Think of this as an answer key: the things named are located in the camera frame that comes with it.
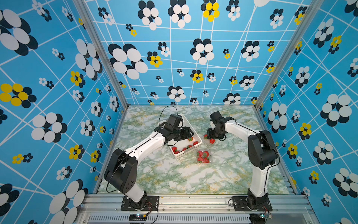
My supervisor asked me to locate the white perforated plastic basket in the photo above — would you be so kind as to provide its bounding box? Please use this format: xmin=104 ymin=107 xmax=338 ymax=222
xmin=167 ymin=113 xmax=203 ymax=159

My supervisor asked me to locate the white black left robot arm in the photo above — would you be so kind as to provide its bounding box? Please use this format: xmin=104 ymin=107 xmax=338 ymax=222
xmin=103 ymin=126 xmax=194 ymax=210

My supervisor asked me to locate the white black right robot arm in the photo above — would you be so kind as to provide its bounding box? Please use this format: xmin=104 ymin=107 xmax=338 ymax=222
xmin=207 ymin=112 xmax=280 ymax=211

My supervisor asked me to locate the small green circuit board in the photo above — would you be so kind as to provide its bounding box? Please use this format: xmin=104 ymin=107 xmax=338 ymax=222
xmin=129 ymin=213 xmax=147 ymax=222

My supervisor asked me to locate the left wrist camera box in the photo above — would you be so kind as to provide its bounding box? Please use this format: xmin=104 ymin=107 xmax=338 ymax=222
xmin=167 ymin=114 xmax=183 ymax=129

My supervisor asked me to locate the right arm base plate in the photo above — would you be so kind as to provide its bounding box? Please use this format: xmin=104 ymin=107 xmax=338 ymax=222
xmin=229 ymin=195 xmax=273 ymax=212

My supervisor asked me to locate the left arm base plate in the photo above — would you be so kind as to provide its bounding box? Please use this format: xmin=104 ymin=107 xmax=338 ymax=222
xmin=120 ymin=195 xmax=159 ymax=211

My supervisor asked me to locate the aluminium front rail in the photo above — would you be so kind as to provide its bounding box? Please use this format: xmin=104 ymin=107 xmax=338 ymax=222
xmin=76 ymin=194 xmax=319 ymax=224

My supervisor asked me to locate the aluminium corner post right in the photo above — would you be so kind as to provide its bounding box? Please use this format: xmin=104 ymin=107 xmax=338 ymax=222
xmin=255 ymin=0 xmax=325 ymax=108

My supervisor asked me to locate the aluminium corner post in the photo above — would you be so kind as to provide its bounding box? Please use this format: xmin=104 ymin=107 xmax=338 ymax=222
xmin=255 ymin=0 xmax=325 ymax=108
xmin=73 ymin=0 xmax=129 ymax=110

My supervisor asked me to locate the aluminium corner post left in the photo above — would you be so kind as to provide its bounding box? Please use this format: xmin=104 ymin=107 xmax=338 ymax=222
xmin=73 ymin=0 xmax=129 ymax=110

